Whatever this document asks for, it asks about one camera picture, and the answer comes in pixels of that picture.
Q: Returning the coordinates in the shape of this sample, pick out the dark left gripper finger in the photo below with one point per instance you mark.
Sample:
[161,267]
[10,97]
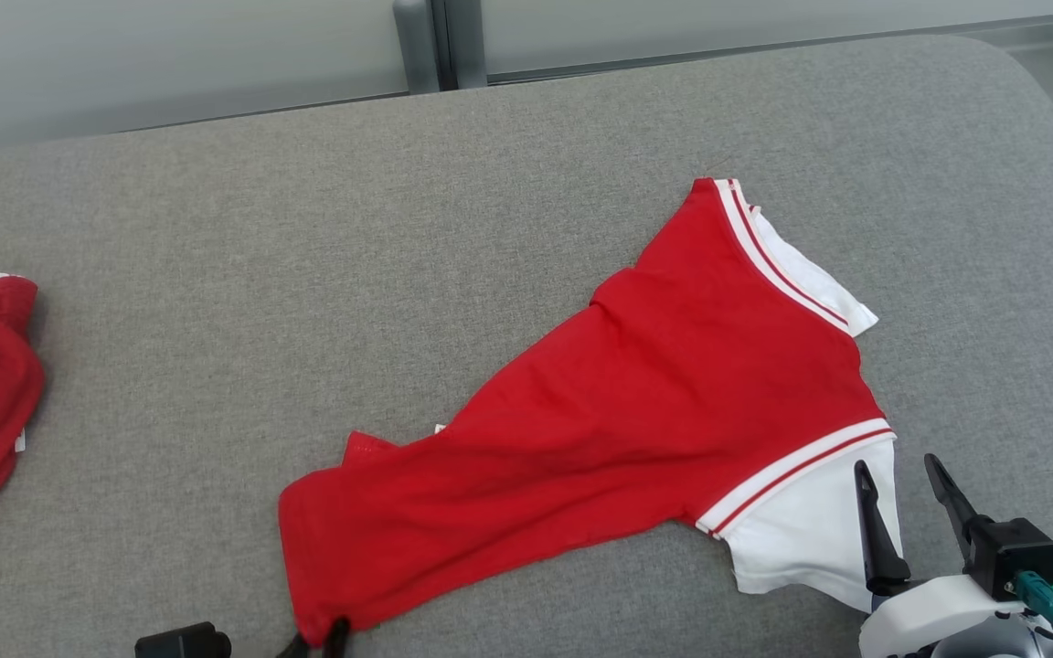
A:
[336,640]
[296,647]

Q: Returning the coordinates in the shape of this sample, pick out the red white basketball jersey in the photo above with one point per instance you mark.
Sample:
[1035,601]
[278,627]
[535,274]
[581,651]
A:
[627,411]

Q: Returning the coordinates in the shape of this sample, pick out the grey fabric sofa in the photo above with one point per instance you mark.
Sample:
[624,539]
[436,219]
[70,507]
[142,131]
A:
[307,274]

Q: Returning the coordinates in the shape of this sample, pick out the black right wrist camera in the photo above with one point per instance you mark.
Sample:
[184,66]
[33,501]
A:
[1011,553]

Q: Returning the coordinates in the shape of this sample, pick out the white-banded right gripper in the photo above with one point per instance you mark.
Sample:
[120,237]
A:
[929,612]

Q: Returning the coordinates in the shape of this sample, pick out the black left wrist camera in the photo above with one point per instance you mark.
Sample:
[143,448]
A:
[181,642]

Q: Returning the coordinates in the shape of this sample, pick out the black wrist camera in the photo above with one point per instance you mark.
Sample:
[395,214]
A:
[181,642]
[1011,553]

